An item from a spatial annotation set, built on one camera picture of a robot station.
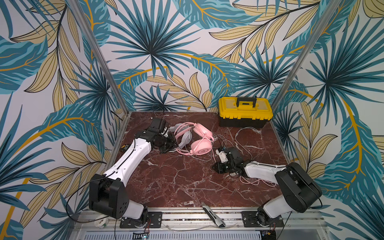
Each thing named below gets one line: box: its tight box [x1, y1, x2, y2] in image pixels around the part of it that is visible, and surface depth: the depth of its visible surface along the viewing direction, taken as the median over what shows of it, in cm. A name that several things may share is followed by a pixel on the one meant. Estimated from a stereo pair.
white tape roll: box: [94, 216, 109, 229], surface depth 72 cm
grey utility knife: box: [201, 202, 226, 228], surface depth 75 cm
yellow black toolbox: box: [218, 96, 274, 129], surface depth 102 cm
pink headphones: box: [174, 122, 214, 156], surface depth 72 cm
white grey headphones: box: [169, 123, 193, 149], surface depth 97 cm
